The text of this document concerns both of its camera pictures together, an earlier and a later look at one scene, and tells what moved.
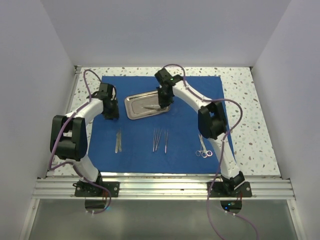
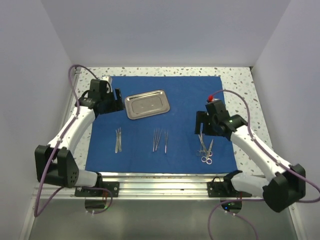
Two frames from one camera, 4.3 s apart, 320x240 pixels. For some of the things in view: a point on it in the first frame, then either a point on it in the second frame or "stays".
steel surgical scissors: x=157 y=107 to x=207 y=159
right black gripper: x=163 y=102 to x=202 y=116
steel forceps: x=204 y=153 stays
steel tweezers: x=166 y=139 stays
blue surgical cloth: x=171 y=142 stays
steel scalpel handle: x=119 y=140 stays
